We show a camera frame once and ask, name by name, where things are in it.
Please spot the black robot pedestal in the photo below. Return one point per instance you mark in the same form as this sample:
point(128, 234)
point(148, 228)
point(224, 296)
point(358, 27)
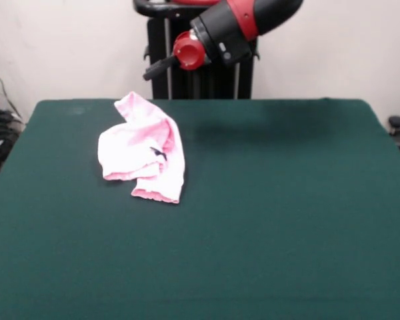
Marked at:
point(220, 83)

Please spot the dark green table cloth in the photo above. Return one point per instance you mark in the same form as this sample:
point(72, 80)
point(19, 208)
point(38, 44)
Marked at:
point(253, 250)

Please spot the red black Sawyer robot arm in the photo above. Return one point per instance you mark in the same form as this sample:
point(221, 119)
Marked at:
point(240, 26)

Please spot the pink garment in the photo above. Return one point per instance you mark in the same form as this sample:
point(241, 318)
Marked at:
point(136, 143)

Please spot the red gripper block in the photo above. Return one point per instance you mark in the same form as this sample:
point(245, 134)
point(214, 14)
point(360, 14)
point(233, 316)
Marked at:
point(188, 53)

